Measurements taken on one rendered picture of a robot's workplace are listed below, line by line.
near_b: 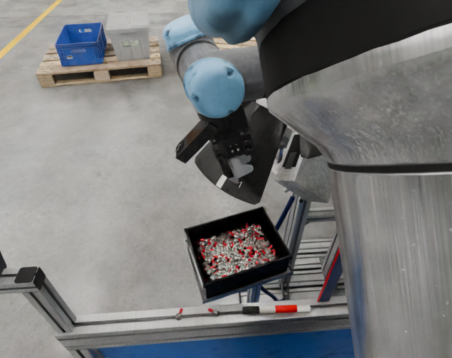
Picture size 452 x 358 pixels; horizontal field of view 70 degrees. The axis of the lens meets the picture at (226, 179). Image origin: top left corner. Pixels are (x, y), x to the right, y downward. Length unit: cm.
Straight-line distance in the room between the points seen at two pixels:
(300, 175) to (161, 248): 124
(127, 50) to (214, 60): 319
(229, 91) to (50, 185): 213
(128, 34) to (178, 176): 175
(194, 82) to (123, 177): 195
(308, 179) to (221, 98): 41
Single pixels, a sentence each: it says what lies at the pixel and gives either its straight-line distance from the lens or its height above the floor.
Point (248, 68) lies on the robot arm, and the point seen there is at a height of 133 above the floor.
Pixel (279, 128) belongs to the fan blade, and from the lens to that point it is 80.
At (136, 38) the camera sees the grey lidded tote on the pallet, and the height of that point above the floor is 37.
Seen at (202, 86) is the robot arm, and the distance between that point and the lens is 42.
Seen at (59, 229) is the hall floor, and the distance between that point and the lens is 216.
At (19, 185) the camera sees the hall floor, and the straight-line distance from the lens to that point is 258.
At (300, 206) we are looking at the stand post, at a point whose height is 67.
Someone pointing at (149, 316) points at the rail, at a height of 86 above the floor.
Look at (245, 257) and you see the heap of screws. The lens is 80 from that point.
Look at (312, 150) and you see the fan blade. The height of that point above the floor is 119.
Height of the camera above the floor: 152
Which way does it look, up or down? 43 degrees down
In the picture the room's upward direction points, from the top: straight up
